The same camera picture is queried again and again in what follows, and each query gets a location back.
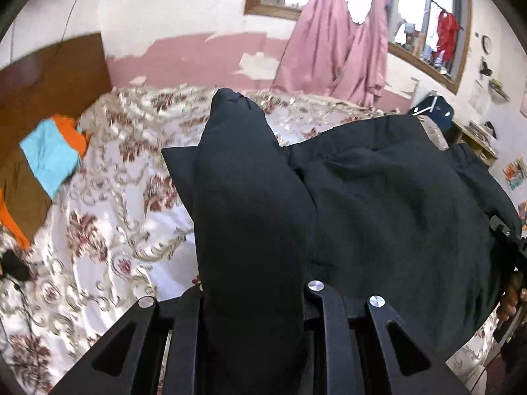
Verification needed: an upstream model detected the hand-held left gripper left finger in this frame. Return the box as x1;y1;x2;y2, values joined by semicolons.
49;284;205;395

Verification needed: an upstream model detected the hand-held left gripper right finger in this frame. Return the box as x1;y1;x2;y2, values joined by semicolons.
302;280;472;395

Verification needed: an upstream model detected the black garment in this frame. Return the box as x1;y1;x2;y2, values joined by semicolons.
161;88;524;395

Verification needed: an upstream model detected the person's right hand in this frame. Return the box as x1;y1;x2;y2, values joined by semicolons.
496;272;523;322

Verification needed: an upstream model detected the wooden side desk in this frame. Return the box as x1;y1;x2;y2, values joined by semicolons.
451;118;500;162

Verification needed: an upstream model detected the floral bed blanket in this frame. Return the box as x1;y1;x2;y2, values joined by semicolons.
0;84;508;395

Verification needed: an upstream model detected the dark blue bag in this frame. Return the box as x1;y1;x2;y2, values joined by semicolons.
407;94;454;132

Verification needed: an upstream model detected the small black device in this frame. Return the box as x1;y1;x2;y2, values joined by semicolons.
0;251;32;284

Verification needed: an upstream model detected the red hanging garment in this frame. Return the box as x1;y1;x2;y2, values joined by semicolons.
435;10;460;66

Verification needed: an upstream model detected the brown cloth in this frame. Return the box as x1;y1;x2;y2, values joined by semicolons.
0;148;55;235

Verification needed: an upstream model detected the blue and orange cloth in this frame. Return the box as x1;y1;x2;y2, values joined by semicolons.
0;114;89;251

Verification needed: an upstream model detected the pink curtain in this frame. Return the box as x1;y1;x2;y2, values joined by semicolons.
269;0;360;96
329;0;456;108

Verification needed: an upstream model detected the wooden headboard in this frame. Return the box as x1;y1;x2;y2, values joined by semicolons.
0;32;114;198

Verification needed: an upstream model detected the colourful wall poster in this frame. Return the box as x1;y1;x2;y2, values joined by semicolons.
502;156;527;192

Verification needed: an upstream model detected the small wall shelf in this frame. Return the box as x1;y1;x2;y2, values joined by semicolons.
488;79;511;103

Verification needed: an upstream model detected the thin wall cable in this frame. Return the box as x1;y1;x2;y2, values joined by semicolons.
61;0;88;41

